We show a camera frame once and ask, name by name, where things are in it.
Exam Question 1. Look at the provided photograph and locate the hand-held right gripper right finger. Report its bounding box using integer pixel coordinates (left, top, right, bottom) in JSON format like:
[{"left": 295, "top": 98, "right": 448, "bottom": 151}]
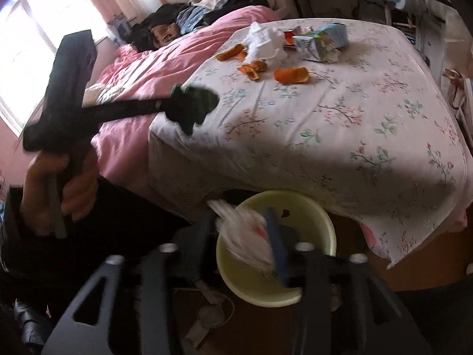
[{"left": 264, "top": 208, "right": 433, "bottom": 355}]

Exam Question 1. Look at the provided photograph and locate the red orange snack wrapper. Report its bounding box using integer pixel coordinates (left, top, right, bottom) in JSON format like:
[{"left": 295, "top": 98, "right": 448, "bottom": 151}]
[{"left": 283, "top": 26, "right": 315, "bottom": 51}]

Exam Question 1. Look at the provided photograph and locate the white plastic bag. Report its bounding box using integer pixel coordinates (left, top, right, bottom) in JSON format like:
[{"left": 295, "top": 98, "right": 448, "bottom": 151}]
[{"left": 210, "top": 199, "right": 277, "bottom": 276}]

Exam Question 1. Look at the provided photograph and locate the person's left hand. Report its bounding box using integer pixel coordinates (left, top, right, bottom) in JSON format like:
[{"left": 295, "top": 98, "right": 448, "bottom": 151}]
[{"left": 20, "top": 152, "right": 99, "bottom": 236}]

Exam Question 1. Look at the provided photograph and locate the pale yellow plastic basin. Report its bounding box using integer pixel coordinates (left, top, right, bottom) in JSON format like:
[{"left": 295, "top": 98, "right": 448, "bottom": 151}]
[{"left": 215, "top": 190, "right": 338, "bottom": 298}]

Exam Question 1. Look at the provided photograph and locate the light blue drink carton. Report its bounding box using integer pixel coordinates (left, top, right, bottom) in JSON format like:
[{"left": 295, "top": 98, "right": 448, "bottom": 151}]
[{"left": 292, "top": 23, "right": 349, "bottom": 63}]

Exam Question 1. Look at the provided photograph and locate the orange peel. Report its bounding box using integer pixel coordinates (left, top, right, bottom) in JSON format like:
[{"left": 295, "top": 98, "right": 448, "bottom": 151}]
[
  {"left": 238, "top": 60, "right": 268, "bottom": 81},
  {"left": 216, "top": 43, "right": 247, "bottom": 62},
  {"left": 274, "top": 67, "right": 310, "bottom": 84}
]

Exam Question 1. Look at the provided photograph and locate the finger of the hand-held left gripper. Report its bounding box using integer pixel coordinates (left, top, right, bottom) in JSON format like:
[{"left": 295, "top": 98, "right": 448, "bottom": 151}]
[{"left": 86, "top": 84, "right": 221, "bottom": 136}]

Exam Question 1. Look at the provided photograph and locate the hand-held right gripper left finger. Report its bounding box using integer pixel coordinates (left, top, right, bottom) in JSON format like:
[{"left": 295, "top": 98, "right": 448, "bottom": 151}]
[{"left": 41, "top": 207, "right": 218, "bottom": 355}]

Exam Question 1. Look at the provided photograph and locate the white storage rack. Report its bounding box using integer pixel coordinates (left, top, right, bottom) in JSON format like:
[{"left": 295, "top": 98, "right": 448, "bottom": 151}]
[{"left": 441, "top": 67, "right": 473, "bottom": 149}]

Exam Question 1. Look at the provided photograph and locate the pile of clothes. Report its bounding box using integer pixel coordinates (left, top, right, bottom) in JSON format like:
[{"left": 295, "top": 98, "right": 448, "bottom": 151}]
[{"left": 129, "top": 0, "right": 275, "bottom": 51}]

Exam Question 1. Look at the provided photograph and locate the white crumpled tissue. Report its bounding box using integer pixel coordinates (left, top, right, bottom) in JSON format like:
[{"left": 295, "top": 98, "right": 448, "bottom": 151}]
[{"left": 243, "top": 21, "right": 288, "bottom": 64}]

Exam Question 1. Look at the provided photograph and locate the person's dark clothing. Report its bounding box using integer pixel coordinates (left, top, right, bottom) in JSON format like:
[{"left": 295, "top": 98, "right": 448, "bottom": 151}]
[{"left": 0, "top": 175, "right": 202, "bottom": 341}]

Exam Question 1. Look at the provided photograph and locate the window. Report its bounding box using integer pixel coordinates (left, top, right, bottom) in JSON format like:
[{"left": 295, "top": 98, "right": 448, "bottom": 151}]
[{"left": 0, "top": 0, "right": 87, "bottom": 135}]

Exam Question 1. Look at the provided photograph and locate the pink blanket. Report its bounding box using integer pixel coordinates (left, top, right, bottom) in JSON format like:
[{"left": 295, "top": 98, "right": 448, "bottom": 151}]
[{"left": 90, "top": 5, "right": 282, "bottom": 217}]

